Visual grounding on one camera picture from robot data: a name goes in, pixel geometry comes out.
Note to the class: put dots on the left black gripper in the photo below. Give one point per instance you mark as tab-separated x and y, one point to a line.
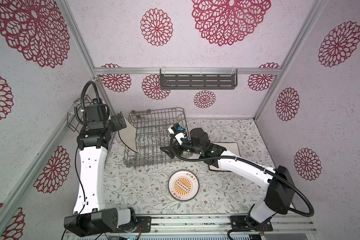
116	125

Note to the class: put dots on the aluminium mounting rail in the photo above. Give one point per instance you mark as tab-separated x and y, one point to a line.
220	224

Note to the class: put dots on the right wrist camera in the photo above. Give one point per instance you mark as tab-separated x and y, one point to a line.
178	132

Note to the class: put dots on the round plate orange pattern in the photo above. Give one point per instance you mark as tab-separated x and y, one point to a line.
183	185

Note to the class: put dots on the white square plate black rim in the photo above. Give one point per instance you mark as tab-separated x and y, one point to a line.
128	136

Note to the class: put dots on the grey slotted wall shelf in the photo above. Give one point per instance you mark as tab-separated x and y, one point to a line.
200	81

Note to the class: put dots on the black wire wall holder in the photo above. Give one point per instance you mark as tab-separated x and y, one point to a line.
71	121

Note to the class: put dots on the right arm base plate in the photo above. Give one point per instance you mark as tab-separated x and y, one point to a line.
243	223

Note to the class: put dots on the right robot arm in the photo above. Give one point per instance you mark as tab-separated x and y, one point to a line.
281	194

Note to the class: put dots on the grey wire dish rack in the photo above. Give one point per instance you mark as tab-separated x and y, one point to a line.
152	133

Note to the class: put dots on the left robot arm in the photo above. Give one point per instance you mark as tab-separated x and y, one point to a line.
90	214

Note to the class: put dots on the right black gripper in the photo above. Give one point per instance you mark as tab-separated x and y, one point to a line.
170	153

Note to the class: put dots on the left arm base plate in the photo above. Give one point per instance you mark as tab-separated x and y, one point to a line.
143	224

